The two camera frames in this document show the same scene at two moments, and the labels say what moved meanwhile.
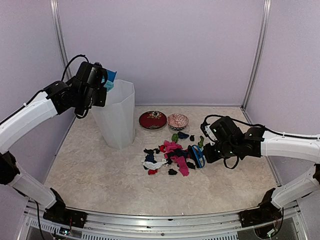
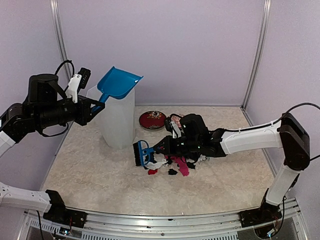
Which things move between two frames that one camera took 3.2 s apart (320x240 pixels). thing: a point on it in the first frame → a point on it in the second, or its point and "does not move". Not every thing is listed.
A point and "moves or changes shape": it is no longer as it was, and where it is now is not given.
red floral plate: (152, 119) does not move
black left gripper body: (100, 101) → (81, 116)
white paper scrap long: (150, 165) does not move
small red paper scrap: (152, 172) does not move
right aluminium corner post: (258, 53) does not move
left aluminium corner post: (54, 7) does not move
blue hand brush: (199, 156) moves or changes shape
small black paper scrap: (171, 172) does not move
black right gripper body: (213, 156) → (179, 149)
